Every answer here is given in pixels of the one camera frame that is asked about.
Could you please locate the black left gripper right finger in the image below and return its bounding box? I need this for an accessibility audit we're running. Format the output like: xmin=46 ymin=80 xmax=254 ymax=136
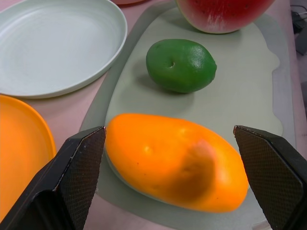
xmin=233 ymin=125 xmax=307 ymax=230

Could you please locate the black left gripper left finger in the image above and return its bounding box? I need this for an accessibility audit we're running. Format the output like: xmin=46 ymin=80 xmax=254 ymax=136
xmin=0 ymin=126 xmax=106 ymax=230

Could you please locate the green lime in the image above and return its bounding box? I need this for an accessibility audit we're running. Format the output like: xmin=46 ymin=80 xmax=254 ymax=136
xmin=146 ymin=39 xmax=218 ymax=94

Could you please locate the orange plate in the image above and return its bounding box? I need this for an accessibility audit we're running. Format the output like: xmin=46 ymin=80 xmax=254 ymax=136
xmin=0 ymin=94 xmax=57 ymax=218

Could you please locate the pale green plate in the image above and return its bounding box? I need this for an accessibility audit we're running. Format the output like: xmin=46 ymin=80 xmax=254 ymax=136
xmin=0 ymin=0 xmax=128 ymax=99

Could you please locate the pale green cutting board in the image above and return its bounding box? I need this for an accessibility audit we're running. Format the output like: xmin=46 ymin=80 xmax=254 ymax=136
xmin=80 ymin=1 xmax=297 ymax=230

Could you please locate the orange yellow mango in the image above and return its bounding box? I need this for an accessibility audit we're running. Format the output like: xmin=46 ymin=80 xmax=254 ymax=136
xmin=105 ymin=113 xmax=249 ymax=213

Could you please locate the red watermelon slice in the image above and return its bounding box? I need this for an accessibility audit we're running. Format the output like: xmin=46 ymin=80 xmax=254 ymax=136
xmin=175 ymin=0 xmax=276 ymax=35

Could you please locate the black cable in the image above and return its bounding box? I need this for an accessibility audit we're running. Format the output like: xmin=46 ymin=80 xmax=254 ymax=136
xmin=291 ymin=10 xmax=307 ymax=33

